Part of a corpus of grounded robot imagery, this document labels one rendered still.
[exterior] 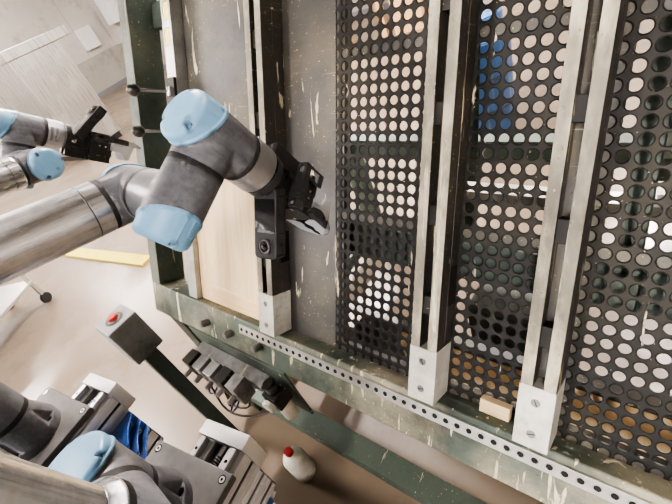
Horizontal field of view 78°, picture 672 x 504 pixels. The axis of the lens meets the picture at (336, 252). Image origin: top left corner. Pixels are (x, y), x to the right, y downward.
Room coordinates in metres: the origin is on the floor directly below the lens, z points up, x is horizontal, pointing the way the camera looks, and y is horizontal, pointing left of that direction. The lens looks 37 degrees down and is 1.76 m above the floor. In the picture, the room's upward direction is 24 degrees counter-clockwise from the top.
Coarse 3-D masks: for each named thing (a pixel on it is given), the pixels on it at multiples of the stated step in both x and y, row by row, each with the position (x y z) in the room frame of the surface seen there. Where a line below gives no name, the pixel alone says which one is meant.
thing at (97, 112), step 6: (90, 108) 1.34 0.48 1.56; (96, 108) 1.32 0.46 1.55; (102, 108) 1.33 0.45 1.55; (90, 114) 1.32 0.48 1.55; (96, 114) 1.31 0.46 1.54; (102, 114) 1.32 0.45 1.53; (84, 120) 1.31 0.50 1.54; (90, 120) 1.30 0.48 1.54; (96, 120) 1.31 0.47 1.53; (78, 126) 1.30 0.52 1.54; (84, 126) 1.29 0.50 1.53; (90, 126) 1.29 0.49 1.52; (78, 132) 1.27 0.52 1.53; (84, 132) 1.28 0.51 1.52
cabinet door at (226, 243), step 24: (240, 192) 1.14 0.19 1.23; (216, 216) 1.21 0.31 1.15; (240, 216) 1.12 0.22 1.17; (216, 240) 1.19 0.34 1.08; (240, 240) 1.10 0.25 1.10; (216, 264) 1.17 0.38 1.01; (240, 264) 1.08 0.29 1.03; (216, 288) 1.15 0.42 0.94; (240, 288) 1.06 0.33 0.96; (240, 312) 1.04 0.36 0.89
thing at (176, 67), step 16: (160, 0) 1.53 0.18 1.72; (176, 0) 1.51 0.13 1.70; (176, 16) 1.49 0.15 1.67; (176, 32) 1.48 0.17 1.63; (176, 48) 1.46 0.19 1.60; (176, 64) 1.44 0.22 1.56; (176, 80) 1.42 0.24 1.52; (192, 256) 1.24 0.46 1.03; (192, 272) 1.23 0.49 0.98; (192, 288) 1.22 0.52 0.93
